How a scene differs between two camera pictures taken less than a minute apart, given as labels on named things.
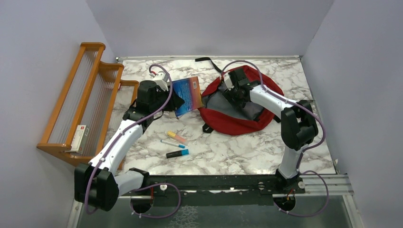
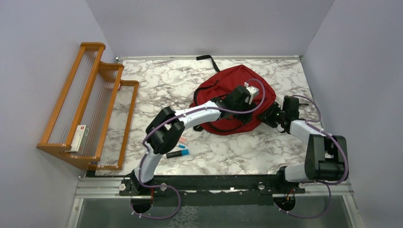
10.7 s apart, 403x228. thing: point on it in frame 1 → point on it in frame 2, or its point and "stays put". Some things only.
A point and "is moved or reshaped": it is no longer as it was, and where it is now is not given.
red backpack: x=220 y=116 is moved or reshaped
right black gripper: x=228 y=93 → x=266 y=116
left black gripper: x=175 y=102 → x=244 y=118
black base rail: x=215 y=190 stays put
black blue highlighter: x=184 y=152 stays put
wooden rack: x=95 y=102 stays put
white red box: x=80 y=138 stays put
